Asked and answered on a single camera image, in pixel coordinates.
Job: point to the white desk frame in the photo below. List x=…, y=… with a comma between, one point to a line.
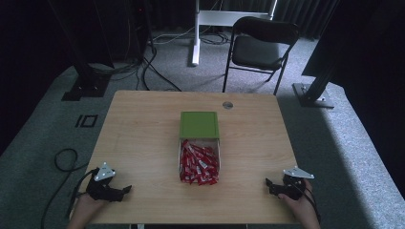
x=196, y=35

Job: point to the clear plastic tray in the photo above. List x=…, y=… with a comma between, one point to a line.
x=180, y=152

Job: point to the person's left hand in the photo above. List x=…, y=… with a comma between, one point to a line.
x=83, y=210

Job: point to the round grey table grommet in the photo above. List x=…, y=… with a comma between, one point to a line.
x=227, y=105

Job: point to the pile of red packets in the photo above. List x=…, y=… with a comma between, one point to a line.
x=199, y=165

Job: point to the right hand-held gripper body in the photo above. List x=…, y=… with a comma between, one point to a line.
x=293, y=187

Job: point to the black metal stand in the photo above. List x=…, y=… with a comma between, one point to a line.
x=313, y=95
x=86, y=82

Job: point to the black folding chair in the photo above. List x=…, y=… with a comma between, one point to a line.
x=259, y=47

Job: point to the person's right hand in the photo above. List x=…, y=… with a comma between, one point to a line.
x=302, y=208

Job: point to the green box sleeve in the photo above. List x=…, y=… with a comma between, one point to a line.
x=199, y=124

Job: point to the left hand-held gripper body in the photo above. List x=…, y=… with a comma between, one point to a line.
x=101, y=187

